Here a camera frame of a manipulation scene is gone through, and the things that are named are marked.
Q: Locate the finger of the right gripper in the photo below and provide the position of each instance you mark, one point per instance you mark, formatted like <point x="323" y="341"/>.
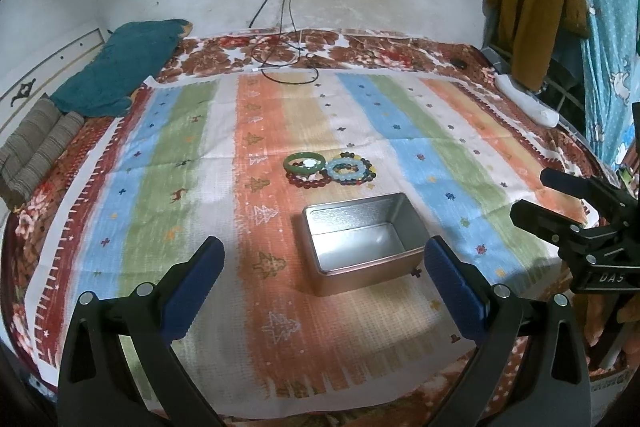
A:
<point x="545" y="224"/>
<point x="575" y="186"/>

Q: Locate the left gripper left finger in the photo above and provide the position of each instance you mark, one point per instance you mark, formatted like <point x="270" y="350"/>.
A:
<point x="95" y="385"/>

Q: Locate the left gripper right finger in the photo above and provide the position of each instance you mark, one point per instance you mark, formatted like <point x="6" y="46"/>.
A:
<point x="529" y="366"/>

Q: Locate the green jade bangle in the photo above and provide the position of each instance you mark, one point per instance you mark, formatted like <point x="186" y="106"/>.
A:
<point x="304" y="163"/>

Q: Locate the blue patterned curtain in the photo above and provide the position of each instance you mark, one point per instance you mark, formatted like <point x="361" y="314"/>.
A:
<point x="610" y="65"/>

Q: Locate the silver metal tin box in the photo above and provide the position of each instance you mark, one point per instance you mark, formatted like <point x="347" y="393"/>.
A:
<point x="361" y="242"/>

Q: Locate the striped colourful cloth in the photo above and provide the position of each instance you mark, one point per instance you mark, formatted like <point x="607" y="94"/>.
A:
<point x="199" y="158"/>

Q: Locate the striped brown cushion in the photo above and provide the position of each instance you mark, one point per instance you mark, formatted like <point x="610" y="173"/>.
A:
<point x="31" y="150"/>

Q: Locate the white headboard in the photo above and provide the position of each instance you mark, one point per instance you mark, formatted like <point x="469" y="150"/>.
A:
<point x="45" y="71"/>

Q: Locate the teal pillow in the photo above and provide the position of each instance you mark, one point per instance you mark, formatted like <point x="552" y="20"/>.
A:
<point x="134" y="52"/>

